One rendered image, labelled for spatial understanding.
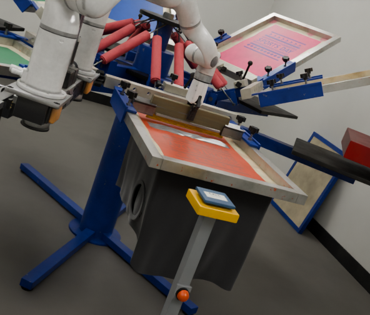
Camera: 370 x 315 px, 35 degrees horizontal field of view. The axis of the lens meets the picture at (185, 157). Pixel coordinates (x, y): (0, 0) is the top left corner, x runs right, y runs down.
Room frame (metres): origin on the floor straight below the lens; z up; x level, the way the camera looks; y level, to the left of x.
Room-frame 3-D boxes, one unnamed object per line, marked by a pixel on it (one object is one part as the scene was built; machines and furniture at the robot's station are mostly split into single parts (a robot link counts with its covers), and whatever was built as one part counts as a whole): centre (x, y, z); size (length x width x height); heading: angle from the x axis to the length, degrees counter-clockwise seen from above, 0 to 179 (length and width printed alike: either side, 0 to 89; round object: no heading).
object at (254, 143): (2.55, -0.21, 0.98); 0.30 x 0.05 x 0.07; 21
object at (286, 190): (2.22, -0.03, 0.97); 0.79 x 0.58 x 0.04; 21
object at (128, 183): (2.10, 0.12, 0.77); 0.46 x 0.09 x 0.36; 21
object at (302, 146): (3.10, -0.31, 0.91); 1.34 x 0.41 x 0.08; 81
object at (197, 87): (2.43, 0.05, 1.13); 0.10 x 0.08 x 0.11; 21
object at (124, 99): (2.34, 0.31, 0.98); 0.30 x 0.05 x 0.07; 21
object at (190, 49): (2.40, 0.08, 1.26); 0.15 x 0.10 x 0.11; 144
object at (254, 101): (3.73, -0.07, 0.91); 1.34 x 0.41 x 0.08; 141
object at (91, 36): (1.88, 0.45, 1.21); 0.16 x 0.13 x 0.15; 94
